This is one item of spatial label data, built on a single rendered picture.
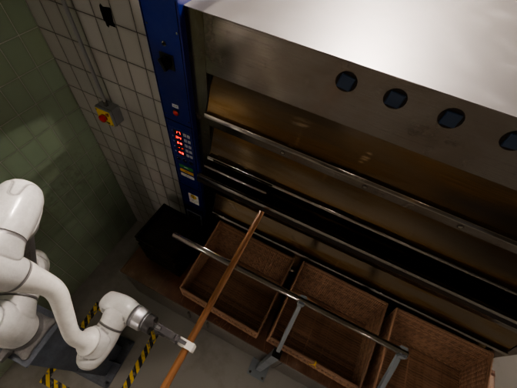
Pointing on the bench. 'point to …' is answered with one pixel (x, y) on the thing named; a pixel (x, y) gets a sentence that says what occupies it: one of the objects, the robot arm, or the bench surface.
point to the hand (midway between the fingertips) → (187, 345)
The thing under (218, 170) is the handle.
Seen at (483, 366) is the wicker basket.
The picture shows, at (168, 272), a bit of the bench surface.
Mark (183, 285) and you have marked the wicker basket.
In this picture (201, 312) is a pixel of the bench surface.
